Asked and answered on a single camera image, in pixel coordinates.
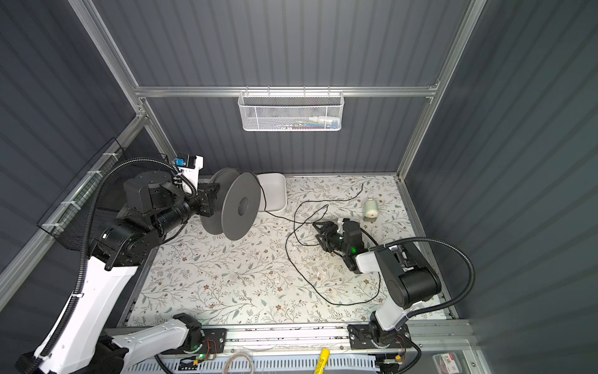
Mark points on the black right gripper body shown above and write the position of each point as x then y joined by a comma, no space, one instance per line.
347,250

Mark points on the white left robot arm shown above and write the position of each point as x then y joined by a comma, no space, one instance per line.
157,202

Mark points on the yellow marker front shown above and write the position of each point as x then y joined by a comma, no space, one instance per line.
322,361

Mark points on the white wire mesh basket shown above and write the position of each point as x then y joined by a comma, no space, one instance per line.
300,113

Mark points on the black wire wall basket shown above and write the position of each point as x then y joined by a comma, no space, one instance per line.
65,219

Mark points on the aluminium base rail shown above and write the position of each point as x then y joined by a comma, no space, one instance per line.
429,335

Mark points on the grey perforated cable spool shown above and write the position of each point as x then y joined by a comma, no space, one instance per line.
236,204

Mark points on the white plastic bin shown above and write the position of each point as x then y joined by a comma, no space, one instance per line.
274,197

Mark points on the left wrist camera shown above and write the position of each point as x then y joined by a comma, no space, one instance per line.
190,165

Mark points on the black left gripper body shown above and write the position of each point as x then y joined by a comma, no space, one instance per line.
204,207

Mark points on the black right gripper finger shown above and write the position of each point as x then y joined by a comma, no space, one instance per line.
325,243
324,227

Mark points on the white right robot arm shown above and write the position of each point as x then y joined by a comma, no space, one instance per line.
409,279

